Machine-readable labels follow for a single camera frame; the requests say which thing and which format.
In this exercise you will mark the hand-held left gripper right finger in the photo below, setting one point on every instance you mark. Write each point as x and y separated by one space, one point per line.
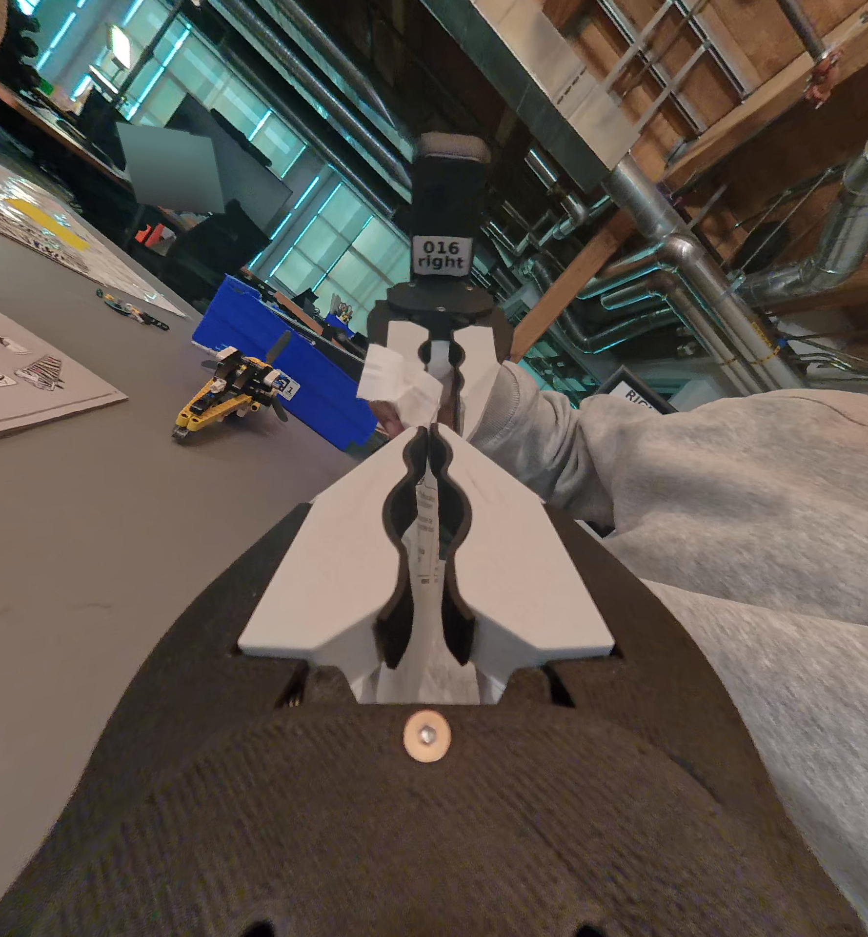
536 571

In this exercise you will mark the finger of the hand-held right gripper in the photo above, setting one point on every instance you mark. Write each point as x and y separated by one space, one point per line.
404 338
481 366

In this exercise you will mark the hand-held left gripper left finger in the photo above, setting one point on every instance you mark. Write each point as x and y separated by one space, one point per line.
331 571

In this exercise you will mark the small white paper bag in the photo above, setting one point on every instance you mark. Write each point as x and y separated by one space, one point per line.
426 556

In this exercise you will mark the blue plastic bin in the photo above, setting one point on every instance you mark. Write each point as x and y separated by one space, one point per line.
324 402

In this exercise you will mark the yellow black toy brick helicopter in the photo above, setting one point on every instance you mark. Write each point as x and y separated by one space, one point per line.
214 399

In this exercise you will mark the person's right forearm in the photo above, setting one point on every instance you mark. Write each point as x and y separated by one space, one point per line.
660 468

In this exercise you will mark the person's right hand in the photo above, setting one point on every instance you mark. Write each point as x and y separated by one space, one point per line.
388 419

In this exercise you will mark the black framed sign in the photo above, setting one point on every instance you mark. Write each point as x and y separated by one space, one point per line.
635 395

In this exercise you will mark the large black monitor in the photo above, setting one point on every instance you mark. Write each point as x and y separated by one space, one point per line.
258 190

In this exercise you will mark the silver ceiling pipes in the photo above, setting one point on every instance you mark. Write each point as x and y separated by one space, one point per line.
690 271

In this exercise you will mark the sticker sheet with yellow label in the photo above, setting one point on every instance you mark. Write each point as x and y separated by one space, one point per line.
119 274

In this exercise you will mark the person's grey hoodie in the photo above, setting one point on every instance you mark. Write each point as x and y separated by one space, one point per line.
807 732

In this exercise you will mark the open instruction booklet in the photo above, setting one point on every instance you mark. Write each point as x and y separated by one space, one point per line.
24 380

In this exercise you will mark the yellow paper card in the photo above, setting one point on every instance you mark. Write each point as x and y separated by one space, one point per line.
46 219

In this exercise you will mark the wooden support post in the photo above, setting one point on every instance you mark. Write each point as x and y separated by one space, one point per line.
573 278

